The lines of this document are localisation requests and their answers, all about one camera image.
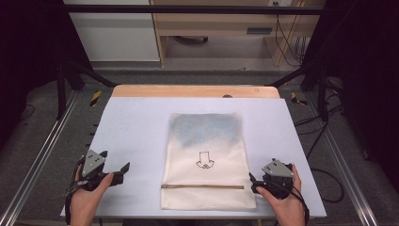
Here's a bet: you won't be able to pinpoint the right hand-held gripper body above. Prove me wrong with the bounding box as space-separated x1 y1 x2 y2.
257 158 295 201

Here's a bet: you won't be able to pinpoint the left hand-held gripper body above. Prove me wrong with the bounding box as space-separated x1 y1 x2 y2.
74 150 125 192

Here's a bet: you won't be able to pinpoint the white mesh laundry bag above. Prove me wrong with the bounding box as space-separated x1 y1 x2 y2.
160 112 258 211

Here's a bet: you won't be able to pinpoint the person's right hand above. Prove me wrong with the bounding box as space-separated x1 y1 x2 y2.
255 164 307 226

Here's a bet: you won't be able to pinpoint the person's left hand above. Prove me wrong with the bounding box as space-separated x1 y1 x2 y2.
69 163 115 226

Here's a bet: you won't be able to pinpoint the white table mat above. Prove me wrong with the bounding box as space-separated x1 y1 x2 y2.
59 96 327 220

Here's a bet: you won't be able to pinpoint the yellow black tape marker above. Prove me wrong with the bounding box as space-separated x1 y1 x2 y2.
88 89 103 107
290 91 309 106

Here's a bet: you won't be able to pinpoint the black metal stand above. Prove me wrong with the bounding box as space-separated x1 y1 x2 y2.
56 59 119 121
266 60 330 121

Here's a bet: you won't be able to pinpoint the white cabinet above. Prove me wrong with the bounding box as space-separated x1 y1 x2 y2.
62 0 161 63

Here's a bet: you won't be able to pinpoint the black curtain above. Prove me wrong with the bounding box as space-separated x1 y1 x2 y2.
302 0 399 192
0 0 92 149

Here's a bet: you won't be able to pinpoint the light wooden desk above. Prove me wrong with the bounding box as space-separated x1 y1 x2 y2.
150 0 327 68

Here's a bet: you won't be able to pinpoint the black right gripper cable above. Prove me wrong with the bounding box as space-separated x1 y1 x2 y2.
276 182 311 226

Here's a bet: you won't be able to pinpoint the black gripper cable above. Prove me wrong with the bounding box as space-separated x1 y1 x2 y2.
276 182 311 226
64 180 79 226

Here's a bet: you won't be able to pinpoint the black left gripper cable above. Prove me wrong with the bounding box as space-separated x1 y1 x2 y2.
64 180 79 226

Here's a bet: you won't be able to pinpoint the aluminium floor rail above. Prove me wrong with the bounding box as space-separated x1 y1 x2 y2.
0 90 81 226
305 92 380 226

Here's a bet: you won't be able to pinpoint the black floor cable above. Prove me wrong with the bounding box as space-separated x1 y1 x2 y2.
310 168 345 204

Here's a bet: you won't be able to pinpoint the black hanging desk cables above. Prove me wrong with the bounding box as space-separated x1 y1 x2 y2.
274 1 310 68

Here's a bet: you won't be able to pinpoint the black horizontal frame bar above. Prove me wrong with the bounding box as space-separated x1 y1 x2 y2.
62 4 326 16

